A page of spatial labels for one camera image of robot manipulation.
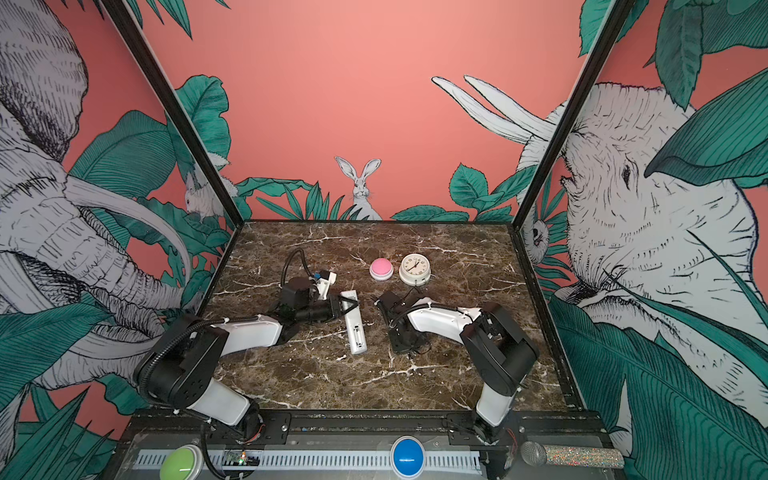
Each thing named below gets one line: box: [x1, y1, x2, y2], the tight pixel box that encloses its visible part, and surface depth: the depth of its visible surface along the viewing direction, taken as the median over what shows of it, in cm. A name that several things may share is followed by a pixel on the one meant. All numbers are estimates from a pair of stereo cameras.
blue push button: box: [390, 436, 426, 479], surface depth 70 cm
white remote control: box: [340, 290, 368, 355], surface depth 86 cm
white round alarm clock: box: [399, 253, 431, 287], surface depth 103 cm
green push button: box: [159, 443, 202, 480], surface depth 70 cm
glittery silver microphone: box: [520, 441, 625, 468], surface depth 69 cm
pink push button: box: [369, 258, 394, 281], surface depth 106 cm
